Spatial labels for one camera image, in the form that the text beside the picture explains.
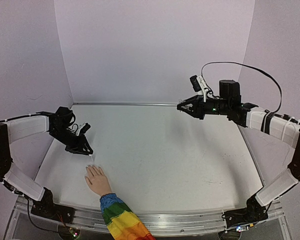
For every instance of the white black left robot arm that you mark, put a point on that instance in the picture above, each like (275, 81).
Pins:
(58, 124)

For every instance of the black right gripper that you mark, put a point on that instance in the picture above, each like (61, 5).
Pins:
(201, 107)

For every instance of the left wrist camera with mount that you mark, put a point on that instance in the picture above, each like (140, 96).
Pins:
(82, 129)

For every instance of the aluminium table edge rail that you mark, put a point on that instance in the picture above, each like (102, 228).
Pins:
(124, 104)

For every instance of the clear nail polish bottle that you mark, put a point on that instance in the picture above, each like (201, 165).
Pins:
(184, 106)

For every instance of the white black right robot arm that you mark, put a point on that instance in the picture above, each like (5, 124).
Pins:
(282, 127)

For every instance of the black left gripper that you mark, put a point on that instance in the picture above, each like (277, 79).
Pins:
(78, 148)

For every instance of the mannequin hand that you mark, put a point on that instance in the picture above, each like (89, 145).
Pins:
(97, 181)

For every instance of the rainbow striped sleeve forearm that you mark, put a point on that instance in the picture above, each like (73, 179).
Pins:
(121, 221)

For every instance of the aluminium front frame rail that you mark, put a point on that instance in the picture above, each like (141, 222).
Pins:
(183, 223)

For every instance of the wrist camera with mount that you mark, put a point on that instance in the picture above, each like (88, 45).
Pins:
(200, 86)
(82, 129)

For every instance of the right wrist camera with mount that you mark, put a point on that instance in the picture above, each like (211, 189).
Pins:
(200, 86)

